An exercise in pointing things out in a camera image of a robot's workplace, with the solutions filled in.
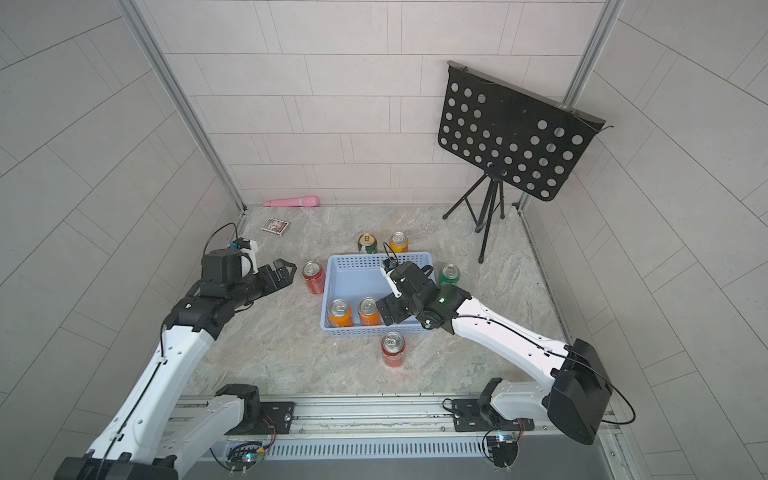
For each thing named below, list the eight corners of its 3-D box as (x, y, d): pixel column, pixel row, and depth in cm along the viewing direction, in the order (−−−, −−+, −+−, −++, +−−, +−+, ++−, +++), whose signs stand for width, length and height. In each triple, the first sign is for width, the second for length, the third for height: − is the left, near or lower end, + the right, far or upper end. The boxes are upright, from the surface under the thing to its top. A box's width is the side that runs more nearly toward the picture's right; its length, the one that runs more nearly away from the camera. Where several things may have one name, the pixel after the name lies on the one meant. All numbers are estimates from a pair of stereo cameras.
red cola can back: (309, 294, 94) (300, 277, 86) (312, 278, 98) (305, 260, 90) (326, 294, 94) (319, 277, 86) (329, 278, 98) (323, 260, 90)
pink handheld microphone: (267, 207, 119) (264, 201, 116) (269, 201, 121) (266, 195, 118) (317, 208, 119) (315, 201, 116) (319, 201, 121) (317, 195, 119)
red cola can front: (382, 368, 81) (380, 356, 73) (383, 344, 85) (381, 331, 77) (403, 368, 81) (404, 356, 73) (403, 345, 85) (404, 331, 77)
